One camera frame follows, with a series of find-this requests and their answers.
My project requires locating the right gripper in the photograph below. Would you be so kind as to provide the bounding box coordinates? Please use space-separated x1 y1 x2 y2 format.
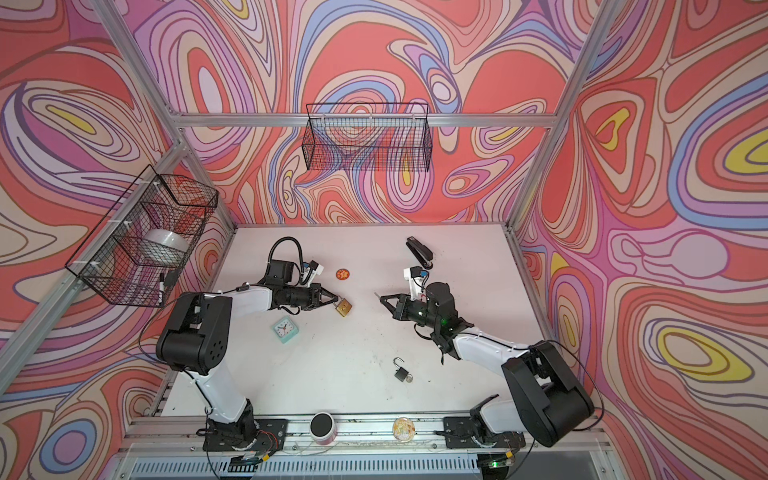
380 293 440 329

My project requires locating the brass padlock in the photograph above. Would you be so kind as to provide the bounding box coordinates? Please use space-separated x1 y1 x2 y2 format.
335 298 352 317

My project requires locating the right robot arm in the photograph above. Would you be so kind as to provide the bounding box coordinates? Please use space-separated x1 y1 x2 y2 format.
378 282 595 448

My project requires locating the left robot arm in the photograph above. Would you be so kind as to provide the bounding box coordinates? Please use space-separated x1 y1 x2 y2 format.
156 236 340 451

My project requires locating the mint green alarm clock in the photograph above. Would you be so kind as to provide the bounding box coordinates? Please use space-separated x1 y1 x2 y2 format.
272 315 300 344

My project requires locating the black stapler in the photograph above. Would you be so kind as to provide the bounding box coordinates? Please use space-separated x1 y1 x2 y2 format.
406 236 434 270

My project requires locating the small black padlock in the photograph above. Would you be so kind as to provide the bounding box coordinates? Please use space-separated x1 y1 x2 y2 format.
393 357 413 383

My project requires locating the black marker in basket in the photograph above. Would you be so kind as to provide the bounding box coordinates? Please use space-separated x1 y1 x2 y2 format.
157 272 166 307

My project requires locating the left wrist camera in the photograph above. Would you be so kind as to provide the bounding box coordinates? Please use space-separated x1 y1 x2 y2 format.
299 260 324 286

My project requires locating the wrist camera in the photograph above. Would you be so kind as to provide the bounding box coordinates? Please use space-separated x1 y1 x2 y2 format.
403 266 429 301
299 260 324 286

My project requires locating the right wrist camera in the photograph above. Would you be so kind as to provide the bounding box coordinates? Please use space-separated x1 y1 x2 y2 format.
403 266 429 301

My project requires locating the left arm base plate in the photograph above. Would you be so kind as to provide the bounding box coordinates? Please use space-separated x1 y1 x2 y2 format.
196 417 289 454

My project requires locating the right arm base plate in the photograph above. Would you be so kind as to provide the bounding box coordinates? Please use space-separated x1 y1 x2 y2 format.
435 394 526 452

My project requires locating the black wire basket back wall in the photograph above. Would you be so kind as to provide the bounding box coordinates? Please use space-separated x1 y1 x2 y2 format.
301 101 433 172

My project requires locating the black wire basket wall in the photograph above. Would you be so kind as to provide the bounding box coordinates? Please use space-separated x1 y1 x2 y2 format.
301 101 433 172
65 166 219 307

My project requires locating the black wire basket left wall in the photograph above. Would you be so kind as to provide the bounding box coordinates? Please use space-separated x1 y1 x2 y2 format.
65 166 219 307

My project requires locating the aluminium front rail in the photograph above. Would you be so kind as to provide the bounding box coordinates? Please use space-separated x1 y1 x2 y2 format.
116 412 618 464

